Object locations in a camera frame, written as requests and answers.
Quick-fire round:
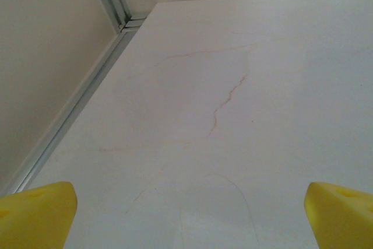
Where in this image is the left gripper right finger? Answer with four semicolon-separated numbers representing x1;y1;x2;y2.
304;181;373;249

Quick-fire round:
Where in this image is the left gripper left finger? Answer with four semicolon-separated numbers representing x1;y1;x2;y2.
0;181;78;249

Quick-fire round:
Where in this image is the aluminium side rail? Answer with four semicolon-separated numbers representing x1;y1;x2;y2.
0;17;146;199

